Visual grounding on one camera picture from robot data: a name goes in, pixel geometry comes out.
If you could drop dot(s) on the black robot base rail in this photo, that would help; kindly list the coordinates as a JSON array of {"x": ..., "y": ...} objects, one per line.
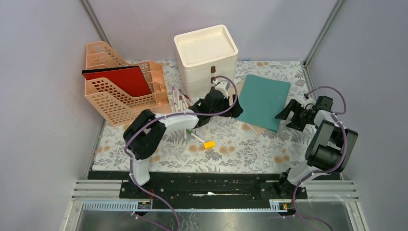
[{"x": 204, "y": 191}]

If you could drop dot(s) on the red ring binder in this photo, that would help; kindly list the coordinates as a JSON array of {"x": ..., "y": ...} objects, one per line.
[{"x": 130, "y": 79}]

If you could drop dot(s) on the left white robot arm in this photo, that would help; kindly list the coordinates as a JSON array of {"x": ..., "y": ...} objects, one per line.
[{"x": 145, "y": 133}]

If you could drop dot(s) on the peach plastic file organizer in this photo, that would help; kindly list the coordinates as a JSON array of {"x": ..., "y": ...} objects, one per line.
[{"x": 119, "y": 90}]

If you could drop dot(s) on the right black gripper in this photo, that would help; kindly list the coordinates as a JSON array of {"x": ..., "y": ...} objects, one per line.
[{"x": 295, "y": 107}]

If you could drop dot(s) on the teal folder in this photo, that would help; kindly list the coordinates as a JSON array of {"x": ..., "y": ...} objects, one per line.
[{"x": 261, "y": 100}]

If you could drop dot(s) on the white three-drawer cabinet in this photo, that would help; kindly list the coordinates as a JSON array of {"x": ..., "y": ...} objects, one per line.
[{"x": 203, "y": 54}]

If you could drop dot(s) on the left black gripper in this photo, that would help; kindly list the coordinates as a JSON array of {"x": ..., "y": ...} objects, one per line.
[{"x": 234, "y": 112}]

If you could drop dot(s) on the green marker upright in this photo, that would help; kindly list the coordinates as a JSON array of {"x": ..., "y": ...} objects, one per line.
[{"x": 185, "y": 134}]

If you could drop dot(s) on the red capped marker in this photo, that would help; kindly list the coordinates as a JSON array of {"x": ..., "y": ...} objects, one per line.
[{"x": 185, "y": 96}]

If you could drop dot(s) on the green capped white marker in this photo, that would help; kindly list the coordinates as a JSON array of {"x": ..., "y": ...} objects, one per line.
[{"x": 195, "y": 136}]

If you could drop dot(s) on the beige notebook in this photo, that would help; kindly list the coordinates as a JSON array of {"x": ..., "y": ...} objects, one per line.
[{"x": 256, "y": 129}]

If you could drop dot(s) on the yellow eraser block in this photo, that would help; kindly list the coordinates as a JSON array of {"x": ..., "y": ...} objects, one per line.
[{"x": 209, "y": 145}]

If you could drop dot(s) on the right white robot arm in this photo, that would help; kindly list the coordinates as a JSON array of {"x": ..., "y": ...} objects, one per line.
[{"x": 329, "y": 149}]

